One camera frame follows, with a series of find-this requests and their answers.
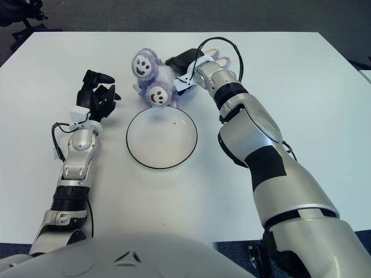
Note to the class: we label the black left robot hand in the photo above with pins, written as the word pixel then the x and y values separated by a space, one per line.
pixel 98 101

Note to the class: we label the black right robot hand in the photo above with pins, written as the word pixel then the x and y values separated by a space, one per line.
pixel 185 59

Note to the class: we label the purple plush bunny doll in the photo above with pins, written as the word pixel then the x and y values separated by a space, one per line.
pixel 162 78

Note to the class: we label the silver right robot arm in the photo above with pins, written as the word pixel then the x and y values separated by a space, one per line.
pixel 255 130

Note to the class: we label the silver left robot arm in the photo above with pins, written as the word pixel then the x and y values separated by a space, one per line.
pixel 78 156

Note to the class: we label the white plate with black rim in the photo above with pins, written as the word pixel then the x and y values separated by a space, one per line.
pixel 162 142

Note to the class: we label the black office chair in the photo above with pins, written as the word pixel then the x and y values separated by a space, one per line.
pixel 17 14

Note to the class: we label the silver robot torso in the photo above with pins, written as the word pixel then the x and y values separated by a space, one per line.
pixel 130 255

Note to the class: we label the white furniture edge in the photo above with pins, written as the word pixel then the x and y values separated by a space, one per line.
pixel 365 76

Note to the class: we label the black metal stand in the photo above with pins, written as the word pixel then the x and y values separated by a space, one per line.
pixel 259 260

